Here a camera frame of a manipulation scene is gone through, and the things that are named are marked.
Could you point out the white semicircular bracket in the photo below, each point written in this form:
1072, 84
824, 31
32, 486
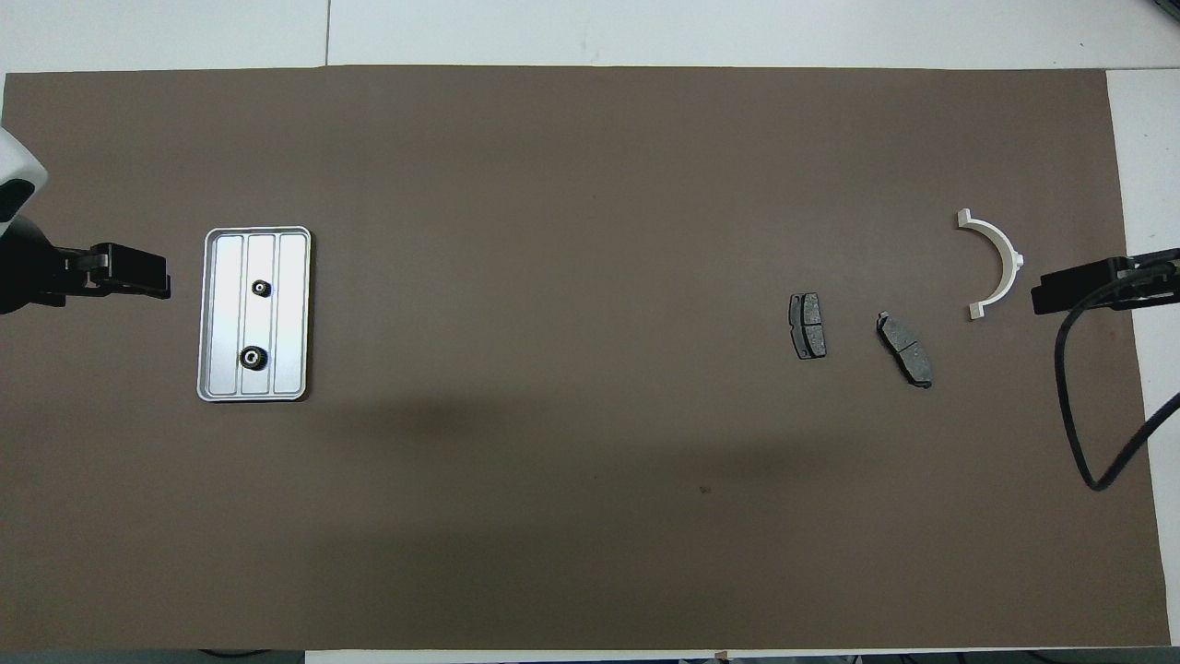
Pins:
1007, 251

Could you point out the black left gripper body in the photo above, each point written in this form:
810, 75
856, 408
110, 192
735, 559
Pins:
23, 272

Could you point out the silver metal tray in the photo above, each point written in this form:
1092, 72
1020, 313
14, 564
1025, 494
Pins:
290, 314

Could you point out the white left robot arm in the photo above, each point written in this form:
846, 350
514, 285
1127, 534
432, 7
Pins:
17, 166

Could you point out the large black bearing gear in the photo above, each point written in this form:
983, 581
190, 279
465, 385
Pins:
253, 358

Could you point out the brown table mat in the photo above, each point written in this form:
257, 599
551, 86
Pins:
590, 507

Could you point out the long dark brake pad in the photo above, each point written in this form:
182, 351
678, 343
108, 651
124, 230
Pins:
905, 350

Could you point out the short dark brake pad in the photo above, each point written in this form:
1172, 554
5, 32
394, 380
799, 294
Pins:
809, 325

